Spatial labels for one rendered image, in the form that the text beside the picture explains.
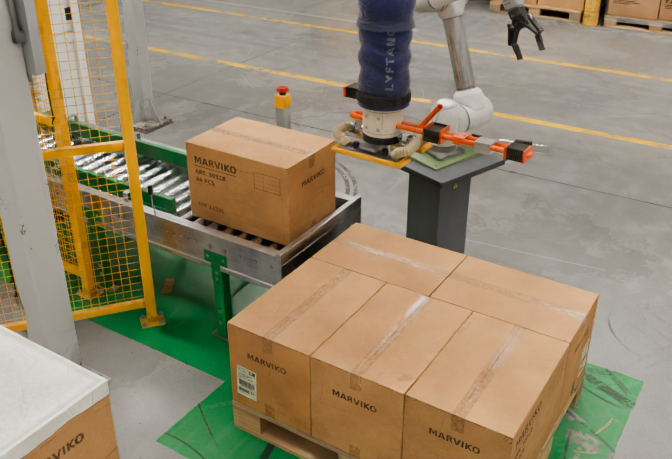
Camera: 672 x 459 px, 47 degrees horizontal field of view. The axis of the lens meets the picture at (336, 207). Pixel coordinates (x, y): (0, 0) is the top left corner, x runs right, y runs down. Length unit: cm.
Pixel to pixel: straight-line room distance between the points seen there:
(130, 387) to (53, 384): 158
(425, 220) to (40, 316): 197
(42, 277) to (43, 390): 131
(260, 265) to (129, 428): 89
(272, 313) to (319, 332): 23
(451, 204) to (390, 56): 126
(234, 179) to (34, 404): 180
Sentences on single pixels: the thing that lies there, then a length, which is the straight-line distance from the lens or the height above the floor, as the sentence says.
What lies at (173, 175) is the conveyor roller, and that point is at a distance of 445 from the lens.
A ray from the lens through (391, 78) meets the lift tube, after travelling 312.
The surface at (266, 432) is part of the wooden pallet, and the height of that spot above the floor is 2.
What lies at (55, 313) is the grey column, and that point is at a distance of 356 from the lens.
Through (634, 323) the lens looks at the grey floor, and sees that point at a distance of 432.
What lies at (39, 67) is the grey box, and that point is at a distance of 314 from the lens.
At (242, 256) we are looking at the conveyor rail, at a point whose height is 53.
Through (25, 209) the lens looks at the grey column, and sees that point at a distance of 329.
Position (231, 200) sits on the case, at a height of 70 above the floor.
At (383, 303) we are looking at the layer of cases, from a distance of 322.
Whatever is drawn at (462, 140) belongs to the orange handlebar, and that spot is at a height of 120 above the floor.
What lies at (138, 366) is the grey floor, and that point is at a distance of 387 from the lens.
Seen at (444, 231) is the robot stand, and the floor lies 36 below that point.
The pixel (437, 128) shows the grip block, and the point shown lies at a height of 121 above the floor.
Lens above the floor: 235
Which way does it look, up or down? 27 degrees down
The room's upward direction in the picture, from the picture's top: straight up
